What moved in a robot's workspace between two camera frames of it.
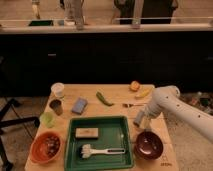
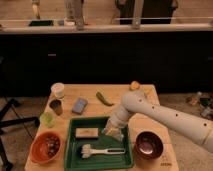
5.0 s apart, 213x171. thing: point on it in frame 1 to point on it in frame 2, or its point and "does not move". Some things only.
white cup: (58, 89) does not move
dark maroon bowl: (148, 145) does not move
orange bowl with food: (46, 147) does not move
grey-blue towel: (138, 118) to (111, 131)
